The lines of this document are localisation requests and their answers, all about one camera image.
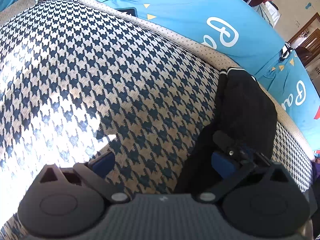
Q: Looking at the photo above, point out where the black t-shirt with red print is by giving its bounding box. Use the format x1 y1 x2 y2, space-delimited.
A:
175 67 278 194

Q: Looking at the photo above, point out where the reddish brown chair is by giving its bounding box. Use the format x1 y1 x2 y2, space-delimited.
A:
295 46 317 67

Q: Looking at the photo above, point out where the purple floral cloth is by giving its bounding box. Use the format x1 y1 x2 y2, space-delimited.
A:
311 159 320 190

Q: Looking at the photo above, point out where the blue printed cushion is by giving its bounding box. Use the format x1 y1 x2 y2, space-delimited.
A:
0 0 320 153

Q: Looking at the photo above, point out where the white cloth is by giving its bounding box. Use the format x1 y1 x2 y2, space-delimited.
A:
252 1 282 28

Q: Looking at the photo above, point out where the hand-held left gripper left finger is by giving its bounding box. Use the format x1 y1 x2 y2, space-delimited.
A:
33 151 130 204

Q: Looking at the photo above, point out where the wooden door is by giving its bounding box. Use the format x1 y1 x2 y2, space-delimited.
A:
287 12 320 55

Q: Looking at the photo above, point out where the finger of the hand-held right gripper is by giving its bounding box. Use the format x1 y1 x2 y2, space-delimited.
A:
212 129 272 167

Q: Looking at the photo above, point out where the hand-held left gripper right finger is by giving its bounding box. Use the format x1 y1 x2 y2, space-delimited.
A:
197 152 293 204

